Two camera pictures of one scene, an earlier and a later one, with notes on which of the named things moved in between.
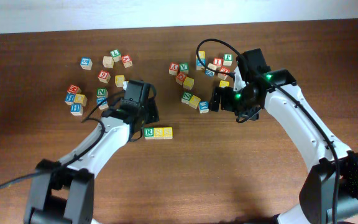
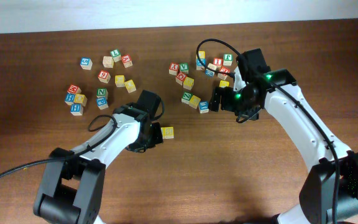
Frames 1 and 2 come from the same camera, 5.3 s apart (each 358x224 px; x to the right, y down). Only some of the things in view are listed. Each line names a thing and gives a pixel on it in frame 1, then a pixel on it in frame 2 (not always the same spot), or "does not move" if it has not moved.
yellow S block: [168, 132] does not move
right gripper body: [235, 100] does not move
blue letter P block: [104, 106] does not move
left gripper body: [151, 112] -> [148, 141]
